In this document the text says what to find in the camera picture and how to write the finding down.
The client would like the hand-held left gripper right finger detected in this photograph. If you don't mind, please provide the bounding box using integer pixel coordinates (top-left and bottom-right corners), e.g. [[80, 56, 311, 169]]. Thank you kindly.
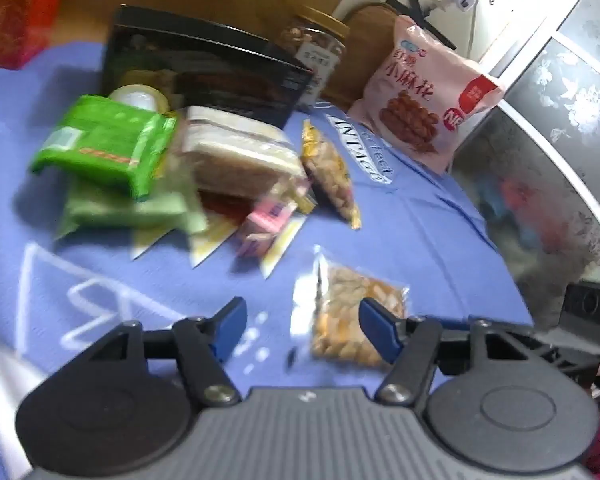
[[359, 297, 531, 406]]

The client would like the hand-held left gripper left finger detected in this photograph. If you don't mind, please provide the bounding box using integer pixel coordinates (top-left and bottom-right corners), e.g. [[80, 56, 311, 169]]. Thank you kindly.
[[87, 296, 247, 408]]

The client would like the clear peanut packet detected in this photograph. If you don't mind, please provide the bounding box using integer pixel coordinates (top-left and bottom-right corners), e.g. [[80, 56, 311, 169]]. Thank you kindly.
[[292, 245, 412, 368]]

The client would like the pink candy box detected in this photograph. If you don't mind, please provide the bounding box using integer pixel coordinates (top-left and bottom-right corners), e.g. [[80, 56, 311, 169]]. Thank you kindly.
[[236, 192, 301, 258]]

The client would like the black tin box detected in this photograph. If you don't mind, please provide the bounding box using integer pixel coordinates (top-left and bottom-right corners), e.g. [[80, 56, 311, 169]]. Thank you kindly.
[[101, 5, 315, 131]]

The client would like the blue printed tablecloth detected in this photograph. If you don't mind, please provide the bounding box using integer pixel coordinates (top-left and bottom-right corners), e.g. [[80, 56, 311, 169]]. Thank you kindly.
[[0, 40, 536, 480]]

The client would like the yellow-edged peanut packet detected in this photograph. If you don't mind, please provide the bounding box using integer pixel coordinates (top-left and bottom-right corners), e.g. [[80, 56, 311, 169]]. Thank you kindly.
[[300, 119, 362, 231]]

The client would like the pale green snack packet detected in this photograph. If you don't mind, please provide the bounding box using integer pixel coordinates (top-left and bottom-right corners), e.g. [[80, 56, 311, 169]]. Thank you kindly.
[[55, 160, 208, 241]]

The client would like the clear sandwich cracker packet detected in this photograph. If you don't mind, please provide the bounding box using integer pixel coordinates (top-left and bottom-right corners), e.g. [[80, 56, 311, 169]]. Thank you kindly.
[[180, 105, 311, 201]]

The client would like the frosted floral glass door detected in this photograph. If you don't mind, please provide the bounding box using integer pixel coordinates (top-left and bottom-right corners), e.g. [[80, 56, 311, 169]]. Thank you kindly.
[[450, 0, 600, 291]]

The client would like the bright green snack packet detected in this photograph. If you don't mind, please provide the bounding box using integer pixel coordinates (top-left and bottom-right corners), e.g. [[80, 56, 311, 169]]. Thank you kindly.
[[29, 94, 178, 202]]

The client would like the large pink snack bag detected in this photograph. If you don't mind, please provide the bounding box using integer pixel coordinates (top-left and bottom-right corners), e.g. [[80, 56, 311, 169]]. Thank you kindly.
[[347, 14, 506, 175]]

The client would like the white jelly cup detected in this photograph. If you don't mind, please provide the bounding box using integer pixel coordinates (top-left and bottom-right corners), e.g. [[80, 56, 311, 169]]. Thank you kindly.
[[107, 84, 171, 113]]

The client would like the wooden cutting board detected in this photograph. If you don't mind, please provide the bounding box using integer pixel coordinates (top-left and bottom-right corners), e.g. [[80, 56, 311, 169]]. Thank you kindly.
[[320, 2, 401, 111]]

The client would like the gold-lidded nut jar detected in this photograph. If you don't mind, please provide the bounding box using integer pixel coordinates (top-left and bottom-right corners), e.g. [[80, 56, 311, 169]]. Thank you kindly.
[[280, 5, 350, 113]]

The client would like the long black tape strip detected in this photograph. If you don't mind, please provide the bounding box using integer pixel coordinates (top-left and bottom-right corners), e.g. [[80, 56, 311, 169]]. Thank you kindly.
[[385, 0, 458, 51]]

